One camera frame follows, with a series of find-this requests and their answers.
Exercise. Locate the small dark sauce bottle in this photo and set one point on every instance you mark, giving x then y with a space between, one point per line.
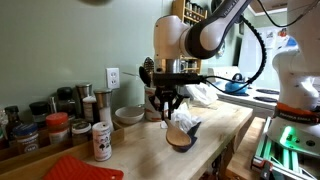
12 121

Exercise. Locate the metal slotted spoon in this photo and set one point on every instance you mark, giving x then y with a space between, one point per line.
149 65

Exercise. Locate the small jar white lid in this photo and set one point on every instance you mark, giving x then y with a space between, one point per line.
81 133

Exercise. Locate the wooden spice tray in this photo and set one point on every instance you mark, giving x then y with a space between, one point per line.
50 156

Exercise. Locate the blue kettle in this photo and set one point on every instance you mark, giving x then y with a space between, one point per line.
235 87

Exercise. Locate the white shaker with black spade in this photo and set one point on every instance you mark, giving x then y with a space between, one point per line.
101 143

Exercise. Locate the black plastic spoon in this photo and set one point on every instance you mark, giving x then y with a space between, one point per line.
144 76

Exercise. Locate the wooden spice rack small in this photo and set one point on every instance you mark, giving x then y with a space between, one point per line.
191 65

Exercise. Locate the spice jar blue lid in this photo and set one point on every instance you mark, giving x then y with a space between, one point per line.
26 140

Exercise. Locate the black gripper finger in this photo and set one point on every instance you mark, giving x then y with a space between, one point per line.
160 105
171 108

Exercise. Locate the white utensil crock red fish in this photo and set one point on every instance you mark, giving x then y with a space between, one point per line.
151 110

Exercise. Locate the steel grinder with white base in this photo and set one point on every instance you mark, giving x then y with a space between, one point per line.
104 106

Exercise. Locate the white ceramic bowl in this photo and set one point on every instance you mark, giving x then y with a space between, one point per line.
129 115

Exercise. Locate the glass jar black lid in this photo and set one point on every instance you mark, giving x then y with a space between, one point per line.
39 113

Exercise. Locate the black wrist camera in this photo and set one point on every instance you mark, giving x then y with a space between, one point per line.
176 79

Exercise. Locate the wooden cooking spoon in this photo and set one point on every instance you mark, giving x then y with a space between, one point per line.
178 136

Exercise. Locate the white stove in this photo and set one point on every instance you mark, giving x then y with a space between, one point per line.
240 100

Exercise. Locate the dark bottle black cap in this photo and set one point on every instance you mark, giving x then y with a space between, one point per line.
65 100

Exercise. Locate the spice jar orange lid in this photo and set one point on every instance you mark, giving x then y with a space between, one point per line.
57 128

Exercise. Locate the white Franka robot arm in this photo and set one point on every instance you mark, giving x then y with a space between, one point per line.
300 86

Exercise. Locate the white capped spice bottle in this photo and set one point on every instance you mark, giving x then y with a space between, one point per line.
88 108

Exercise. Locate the black stove burner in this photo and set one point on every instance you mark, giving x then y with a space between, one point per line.
265 99
267 91

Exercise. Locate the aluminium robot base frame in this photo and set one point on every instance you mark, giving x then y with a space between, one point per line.
276 160

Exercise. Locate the red silicone trivet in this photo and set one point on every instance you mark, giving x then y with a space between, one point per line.
76 170

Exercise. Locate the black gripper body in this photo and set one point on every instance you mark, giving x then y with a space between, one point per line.
165 91

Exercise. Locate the wooden spice rack large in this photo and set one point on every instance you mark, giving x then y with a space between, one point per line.
190 10

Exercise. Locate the white wall outlet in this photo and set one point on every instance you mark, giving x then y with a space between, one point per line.
112 78

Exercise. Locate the white refrigerator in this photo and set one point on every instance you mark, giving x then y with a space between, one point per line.
253 56

